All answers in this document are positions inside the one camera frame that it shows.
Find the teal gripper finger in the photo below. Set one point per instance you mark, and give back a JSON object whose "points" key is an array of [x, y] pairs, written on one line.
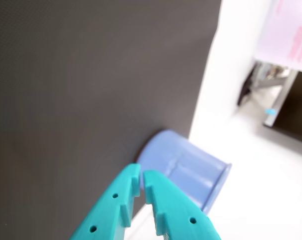
{"points": [[175, 207], [103, 212]]}

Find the dark grey textured mat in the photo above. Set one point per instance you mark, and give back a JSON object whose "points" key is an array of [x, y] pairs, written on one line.
{"points": [[90, 75]]}

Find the dark metal framed furniture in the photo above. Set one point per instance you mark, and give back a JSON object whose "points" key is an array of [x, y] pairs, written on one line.
{"points": [[295, 105]]}

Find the white pink printed sheet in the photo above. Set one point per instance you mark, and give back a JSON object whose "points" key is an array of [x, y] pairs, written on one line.
{"points": [[283, 30]]}

